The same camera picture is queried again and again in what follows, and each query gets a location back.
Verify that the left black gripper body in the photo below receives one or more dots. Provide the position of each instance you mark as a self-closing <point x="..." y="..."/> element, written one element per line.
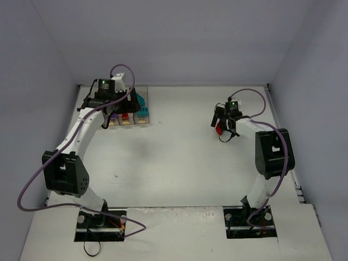
<point x="130" y="100"/>

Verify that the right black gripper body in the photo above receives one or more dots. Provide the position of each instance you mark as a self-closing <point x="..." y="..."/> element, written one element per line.
<point x="221" y="117"/>

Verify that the teal lego brick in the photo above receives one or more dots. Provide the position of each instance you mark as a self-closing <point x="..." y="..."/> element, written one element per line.
<point x="141" y="100"/>

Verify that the red green teal brick stack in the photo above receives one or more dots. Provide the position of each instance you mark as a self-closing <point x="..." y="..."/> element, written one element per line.
<point x="218" y="129"/>

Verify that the small red lego brick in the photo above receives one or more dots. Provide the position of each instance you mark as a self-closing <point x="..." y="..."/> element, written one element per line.
<point x="125" y="117"/>

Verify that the teal rounded lego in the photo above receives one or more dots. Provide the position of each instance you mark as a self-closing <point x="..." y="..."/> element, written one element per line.
<point x="143" y="112"/>

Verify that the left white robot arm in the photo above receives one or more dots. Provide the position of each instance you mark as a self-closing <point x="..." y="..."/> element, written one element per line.
<point x="64" y="172"/>

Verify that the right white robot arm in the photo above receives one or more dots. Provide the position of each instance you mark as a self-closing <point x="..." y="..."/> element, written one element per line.
<point x="273" y="153"/>

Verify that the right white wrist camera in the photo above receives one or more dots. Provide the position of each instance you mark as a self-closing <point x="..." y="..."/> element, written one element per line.
<point x="233" y="103"/>

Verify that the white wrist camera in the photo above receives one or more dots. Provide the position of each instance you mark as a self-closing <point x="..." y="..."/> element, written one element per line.
<point x="233" y="103"/>
<point x="119" y="82"/>

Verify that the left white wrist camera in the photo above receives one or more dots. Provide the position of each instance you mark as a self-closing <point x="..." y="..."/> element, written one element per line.
<point x="119" y="82"/>

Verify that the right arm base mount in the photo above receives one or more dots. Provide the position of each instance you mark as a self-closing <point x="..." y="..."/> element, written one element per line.
<point x="244" y="222"/>

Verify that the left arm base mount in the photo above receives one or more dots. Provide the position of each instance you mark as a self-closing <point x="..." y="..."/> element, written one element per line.
<point x="99" y="228"/>

